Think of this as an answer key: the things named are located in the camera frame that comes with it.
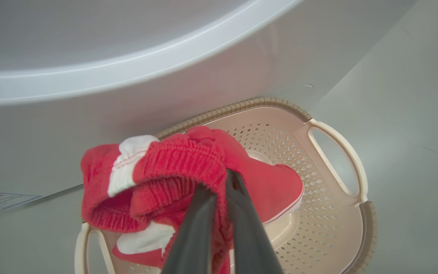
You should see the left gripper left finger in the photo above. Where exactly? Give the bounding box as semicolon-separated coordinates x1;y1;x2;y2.
161;183;218;274

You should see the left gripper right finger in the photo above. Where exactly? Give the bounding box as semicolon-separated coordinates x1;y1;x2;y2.
225;169;284;274

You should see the red garment with white trim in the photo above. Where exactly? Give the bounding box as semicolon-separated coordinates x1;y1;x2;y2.
81;126;304;274

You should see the beige perforated laundry basket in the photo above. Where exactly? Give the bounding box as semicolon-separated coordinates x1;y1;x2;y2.
75;97;378;274

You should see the white front-load washing machine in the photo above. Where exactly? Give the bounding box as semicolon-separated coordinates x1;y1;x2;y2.
0;0;419;210

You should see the blue energy label sticker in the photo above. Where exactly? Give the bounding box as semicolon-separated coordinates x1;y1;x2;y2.
0;190;44;210

